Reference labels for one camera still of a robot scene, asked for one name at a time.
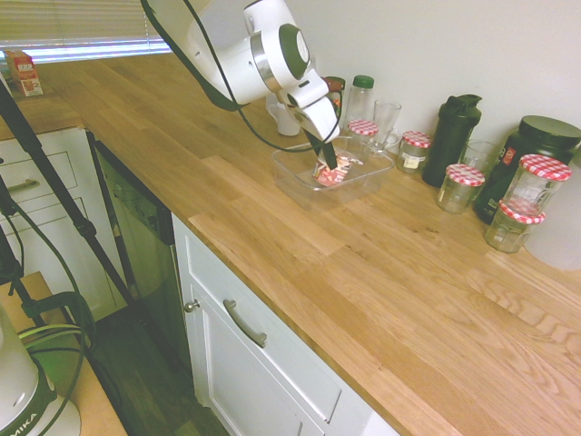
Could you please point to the tall clear glass mug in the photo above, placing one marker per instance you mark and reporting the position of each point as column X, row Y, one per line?
column 386, row 122

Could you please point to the clear plastic container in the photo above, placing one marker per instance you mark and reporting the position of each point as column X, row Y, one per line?
column 349, row 191

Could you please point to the black tripod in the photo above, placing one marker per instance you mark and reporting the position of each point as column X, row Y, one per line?
column 50, row 172

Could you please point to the red and white carton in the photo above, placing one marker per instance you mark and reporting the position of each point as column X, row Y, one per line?
column 25, row 75

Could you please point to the small red cereal box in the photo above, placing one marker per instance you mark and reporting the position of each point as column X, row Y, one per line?
column 338, row 172

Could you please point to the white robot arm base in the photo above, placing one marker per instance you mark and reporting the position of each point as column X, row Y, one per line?
column 27, row 390

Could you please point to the white cupboard with drawer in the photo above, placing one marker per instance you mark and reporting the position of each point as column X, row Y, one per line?
column 254, row 363

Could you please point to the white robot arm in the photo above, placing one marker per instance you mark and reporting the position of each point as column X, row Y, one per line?
column 236, row 50

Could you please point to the labelled jar red gingham lid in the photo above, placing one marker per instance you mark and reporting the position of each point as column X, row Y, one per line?
column 414, row 152

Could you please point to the faceted jar red gingham lid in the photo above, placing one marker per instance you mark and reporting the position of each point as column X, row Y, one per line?
column 510, row 231

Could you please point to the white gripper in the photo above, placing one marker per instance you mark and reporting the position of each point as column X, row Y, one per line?
column 320, row 115

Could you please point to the clear bottle green lid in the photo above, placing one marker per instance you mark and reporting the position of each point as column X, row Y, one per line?
column 361, row 102

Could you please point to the white window blinds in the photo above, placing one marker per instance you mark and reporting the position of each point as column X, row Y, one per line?
column 68, row 22

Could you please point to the silver round door knob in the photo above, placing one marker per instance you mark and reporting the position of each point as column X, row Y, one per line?
column 191, row 306

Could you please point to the white drawer cabinet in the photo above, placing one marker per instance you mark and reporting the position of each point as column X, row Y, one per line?
column 50, row 181

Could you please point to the brown wooden mounting board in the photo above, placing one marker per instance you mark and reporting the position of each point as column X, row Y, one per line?
column 97, row 409

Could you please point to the stainless steel dishwasher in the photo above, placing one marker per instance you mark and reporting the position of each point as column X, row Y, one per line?
column 136, row 236

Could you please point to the small jar red gingham lid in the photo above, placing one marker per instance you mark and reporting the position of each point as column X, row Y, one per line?
column 362, row 129

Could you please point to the black protein powder tub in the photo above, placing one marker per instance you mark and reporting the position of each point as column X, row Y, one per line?
column 540, row 141

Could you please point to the empty jar red gingham lid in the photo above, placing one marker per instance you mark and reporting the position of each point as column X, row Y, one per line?
column 535, row 184
column 460, row 188

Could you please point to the clear drinking glass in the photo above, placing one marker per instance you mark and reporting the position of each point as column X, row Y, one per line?
column 481, row 156

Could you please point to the black shaker bottle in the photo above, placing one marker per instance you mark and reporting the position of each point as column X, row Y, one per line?
column 451, row 141

